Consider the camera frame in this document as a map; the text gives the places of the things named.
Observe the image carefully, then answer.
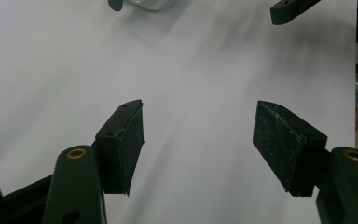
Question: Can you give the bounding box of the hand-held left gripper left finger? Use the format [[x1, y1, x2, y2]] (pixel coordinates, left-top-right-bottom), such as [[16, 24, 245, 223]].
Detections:
[[91, 99, 145, 197]]

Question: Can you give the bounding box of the clear jar with black lid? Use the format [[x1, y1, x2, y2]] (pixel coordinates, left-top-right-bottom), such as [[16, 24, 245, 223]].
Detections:
[[107, 0, 172, 13]]

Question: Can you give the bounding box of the white table sheet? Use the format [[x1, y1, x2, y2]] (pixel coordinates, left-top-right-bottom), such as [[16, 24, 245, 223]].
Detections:
[[0, 0, 358, 224]]

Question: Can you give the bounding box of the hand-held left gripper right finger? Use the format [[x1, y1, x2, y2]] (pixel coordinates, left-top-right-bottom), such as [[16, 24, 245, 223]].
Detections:
[[252, 100, 329, 198]]

